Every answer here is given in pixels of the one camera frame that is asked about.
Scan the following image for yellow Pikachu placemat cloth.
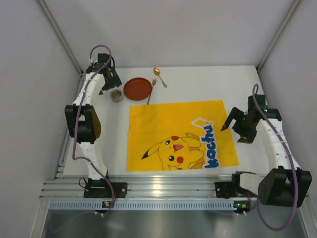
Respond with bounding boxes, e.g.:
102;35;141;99
127;101;239;172

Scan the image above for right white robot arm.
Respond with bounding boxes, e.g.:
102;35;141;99
221;95;312;207

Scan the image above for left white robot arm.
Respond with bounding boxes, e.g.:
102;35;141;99
64;53;122;180

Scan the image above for red round plate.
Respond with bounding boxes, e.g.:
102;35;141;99
123;77;152;101

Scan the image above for gold fork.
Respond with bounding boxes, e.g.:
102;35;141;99
147;77;157;105

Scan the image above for gold spoon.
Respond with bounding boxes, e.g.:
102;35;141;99
154;67;167;88

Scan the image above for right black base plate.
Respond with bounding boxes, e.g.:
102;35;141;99
214;181;237;199

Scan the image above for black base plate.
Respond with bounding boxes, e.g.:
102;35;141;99
214;181;237;199
83;182;128;198

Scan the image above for left aluminium frame post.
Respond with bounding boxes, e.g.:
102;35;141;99
35;0;83;74

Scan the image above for aluminium frame post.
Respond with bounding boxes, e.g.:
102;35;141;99
256;0;303;73
35;0;83;74

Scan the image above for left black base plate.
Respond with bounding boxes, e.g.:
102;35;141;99
83;182;128;198

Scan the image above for aluminium mounting rail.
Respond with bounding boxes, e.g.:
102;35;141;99
39;175;251;199

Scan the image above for slotted grey cable duct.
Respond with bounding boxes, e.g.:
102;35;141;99
50;200;251;212

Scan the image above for right aluminium frame post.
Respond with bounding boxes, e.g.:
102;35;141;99
256;0;303;73

